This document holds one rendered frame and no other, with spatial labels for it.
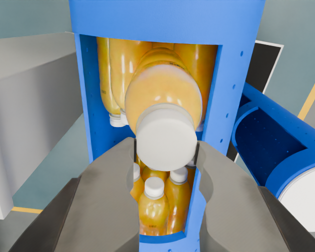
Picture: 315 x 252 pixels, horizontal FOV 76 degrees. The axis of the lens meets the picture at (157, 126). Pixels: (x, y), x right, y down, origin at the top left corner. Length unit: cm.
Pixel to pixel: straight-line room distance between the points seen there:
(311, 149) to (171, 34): 60
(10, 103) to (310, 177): 77
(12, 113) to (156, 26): 42
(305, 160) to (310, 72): 120
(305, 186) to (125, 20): 63
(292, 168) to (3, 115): 74
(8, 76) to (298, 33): 161
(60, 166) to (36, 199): 54
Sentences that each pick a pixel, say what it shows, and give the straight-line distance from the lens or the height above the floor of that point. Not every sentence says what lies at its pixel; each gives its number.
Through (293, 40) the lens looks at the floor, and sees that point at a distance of 172.
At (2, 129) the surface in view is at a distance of 55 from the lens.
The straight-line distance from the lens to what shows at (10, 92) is 55.
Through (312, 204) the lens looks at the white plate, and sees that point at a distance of 78.
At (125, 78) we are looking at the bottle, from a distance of 33.
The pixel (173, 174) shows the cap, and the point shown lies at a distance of 45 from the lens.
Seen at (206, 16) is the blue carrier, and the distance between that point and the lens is 24.
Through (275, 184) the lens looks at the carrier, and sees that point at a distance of 73.
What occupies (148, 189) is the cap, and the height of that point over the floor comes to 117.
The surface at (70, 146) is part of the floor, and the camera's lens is 190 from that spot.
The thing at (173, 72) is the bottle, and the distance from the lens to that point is 17.
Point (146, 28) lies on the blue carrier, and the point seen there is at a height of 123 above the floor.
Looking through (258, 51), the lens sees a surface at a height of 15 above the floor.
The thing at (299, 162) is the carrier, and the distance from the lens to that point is 71.
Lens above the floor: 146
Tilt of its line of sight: 63 degrees down
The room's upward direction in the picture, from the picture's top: 179 degrees counter-clockwise
